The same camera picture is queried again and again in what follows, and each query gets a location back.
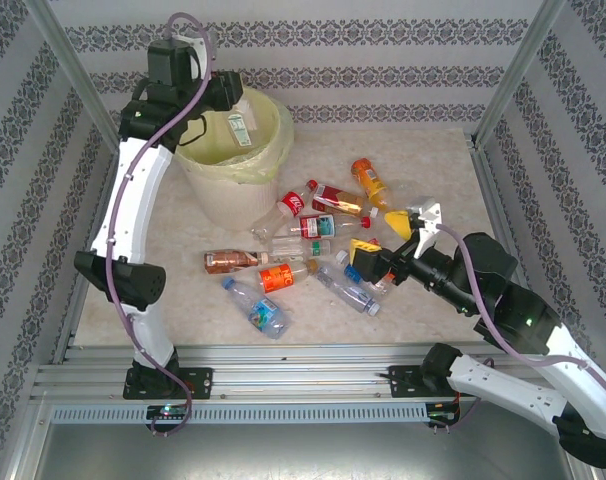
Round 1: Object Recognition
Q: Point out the blue label white cap bottle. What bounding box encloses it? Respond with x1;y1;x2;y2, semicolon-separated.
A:
335;249;394;296

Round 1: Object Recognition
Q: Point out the clear slim bottle white cap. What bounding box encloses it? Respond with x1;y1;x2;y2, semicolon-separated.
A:
315;263;383;317

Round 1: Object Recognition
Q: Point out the orange juice bottle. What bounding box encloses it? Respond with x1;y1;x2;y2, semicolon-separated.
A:
350;157;399;214

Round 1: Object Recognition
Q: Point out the red teal label bottle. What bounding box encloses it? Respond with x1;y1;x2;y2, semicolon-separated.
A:
288;214;374;240

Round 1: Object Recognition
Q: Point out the red and gold label bottle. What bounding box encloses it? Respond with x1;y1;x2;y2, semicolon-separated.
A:
310;183;380;220

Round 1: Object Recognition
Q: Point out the clear bottle green cap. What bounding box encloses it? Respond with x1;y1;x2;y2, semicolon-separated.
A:
268;238;333;261

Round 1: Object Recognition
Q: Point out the orange NFC label bottle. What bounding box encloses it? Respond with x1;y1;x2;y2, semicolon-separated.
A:
258;259;320;295

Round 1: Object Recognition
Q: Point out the blue cap colourful label bottle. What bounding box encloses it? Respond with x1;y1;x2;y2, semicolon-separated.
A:
220;277;293;340

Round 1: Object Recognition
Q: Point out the copper brown label bottle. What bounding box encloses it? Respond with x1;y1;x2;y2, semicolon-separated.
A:
204;248;270;275

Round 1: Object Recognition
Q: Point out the white bin with yellow liner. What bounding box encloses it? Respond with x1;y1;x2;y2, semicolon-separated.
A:
175;84;295;186

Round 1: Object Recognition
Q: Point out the white waste bin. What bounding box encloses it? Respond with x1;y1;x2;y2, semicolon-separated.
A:
175;149;280;232

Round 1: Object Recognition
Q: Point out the Coca-Cola bottle red label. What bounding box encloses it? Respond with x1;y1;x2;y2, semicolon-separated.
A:
251;178;319;244

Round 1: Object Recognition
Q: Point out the small controller board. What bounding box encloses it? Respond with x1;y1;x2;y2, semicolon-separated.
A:
145;403;190;421
426;402;462;422

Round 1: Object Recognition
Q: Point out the grey metal sheet panel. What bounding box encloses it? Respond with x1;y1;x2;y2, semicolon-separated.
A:
32;399;584;480

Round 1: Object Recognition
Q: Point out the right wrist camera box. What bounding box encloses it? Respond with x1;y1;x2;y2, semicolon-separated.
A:
405;196;443;259

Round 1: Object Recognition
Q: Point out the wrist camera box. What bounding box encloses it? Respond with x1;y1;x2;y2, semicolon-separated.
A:
171;33;217;76
405;196;443;259

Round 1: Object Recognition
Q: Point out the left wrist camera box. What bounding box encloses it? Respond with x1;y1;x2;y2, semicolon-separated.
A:
171;33;217;76

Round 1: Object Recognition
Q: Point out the aluminium side rail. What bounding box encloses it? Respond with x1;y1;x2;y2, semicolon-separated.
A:
470;144;552;361
50;149;127;365

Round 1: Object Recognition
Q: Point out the aluminium frame post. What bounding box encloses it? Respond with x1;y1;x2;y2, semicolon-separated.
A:
25;0;127;154
471;0;569;149

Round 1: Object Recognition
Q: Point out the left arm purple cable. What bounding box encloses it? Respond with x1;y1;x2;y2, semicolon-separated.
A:
105;12;217;437

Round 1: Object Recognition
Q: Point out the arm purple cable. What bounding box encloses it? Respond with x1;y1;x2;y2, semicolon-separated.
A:
105;12;217;437
435;224;606;432

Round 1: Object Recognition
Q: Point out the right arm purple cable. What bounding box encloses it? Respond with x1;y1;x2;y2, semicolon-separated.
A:
435;224;606;432

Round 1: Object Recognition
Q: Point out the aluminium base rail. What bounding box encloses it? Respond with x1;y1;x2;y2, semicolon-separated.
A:
30;343;582;401

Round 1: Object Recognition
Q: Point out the slotted grey cable duct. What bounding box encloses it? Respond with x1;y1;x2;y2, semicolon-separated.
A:
50;402;429;426

